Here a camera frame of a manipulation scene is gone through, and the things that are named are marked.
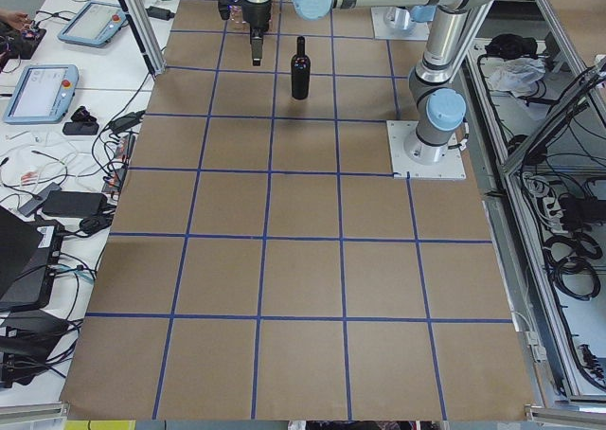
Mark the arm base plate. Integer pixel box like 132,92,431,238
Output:
386,120,466,181
371,6,437,42

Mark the blue teach pendant far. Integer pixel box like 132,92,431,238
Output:
58,1,127,47

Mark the black laptop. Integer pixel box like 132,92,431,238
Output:
1,208,63,313

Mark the blue teach pendant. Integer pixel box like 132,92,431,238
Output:
3,64,80,125
58,1,127,47

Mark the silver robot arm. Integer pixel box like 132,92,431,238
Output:
292,0,493,159
383,6,435,31

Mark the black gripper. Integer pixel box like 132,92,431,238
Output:
241,1,272,66

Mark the aluminium frame post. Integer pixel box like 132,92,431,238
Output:
117,0,166,77

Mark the dark wine bottle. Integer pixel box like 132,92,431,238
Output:
291,36,311,100

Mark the blue teach pendant near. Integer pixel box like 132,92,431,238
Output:
3,64,80,125

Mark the black power adapter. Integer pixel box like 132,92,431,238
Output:
146,6,175,21

